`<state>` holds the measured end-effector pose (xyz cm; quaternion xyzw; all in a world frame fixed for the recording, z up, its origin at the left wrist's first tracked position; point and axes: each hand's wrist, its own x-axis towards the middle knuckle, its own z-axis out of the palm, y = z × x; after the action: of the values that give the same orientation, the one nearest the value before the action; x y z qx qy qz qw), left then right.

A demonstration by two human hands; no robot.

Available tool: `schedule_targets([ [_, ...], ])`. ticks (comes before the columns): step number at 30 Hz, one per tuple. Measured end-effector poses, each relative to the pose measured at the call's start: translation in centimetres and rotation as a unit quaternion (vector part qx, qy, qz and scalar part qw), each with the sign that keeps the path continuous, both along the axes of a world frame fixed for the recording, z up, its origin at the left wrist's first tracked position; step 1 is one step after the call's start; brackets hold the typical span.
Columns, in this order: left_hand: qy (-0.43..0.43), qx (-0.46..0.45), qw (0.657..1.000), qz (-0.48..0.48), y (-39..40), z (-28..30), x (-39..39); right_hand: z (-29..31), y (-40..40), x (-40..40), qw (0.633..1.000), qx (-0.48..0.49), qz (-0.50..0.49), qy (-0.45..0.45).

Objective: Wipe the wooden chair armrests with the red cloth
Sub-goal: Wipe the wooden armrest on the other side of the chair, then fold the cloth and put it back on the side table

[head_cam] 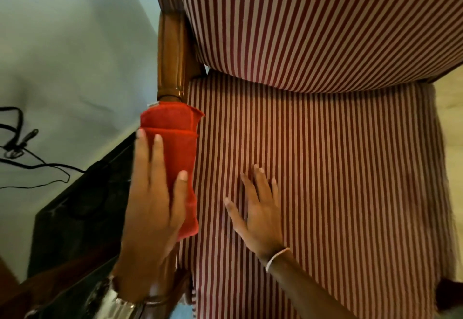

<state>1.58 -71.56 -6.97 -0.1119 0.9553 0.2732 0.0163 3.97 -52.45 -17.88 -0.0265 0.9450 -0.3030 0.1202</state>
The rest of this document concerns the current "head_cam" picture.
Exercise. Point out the dark glass-topped table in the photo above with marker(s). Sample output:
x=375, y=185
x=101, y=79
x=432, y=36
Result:
x=72, y=213

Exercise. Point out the red cloth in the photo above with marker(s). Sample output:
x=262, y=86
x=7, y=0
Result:
x=181, y=148

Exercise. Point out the person's right hand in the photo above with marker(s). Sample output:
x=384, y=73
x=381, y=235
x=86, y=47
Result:
x=264, y=224

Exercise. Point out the beige wooden side table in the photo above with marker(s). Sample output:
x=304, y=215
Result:
x=452, y=130

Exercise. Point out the person's left hand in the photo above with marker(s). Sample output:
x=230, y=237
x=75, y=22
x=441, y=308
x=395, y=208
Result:
x=148, y=228

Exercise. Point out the silver wristwatch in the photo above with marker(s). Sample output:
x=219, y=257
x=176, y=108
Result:
x=112, y=306

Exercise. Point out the red striped chair back cushion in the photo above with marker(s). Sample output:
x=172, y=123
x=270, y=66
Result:
x=307, y=22

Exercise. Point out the person's blue jeans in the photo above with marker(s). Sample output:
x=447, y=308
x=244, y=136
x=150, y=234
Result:
x=181, y=311

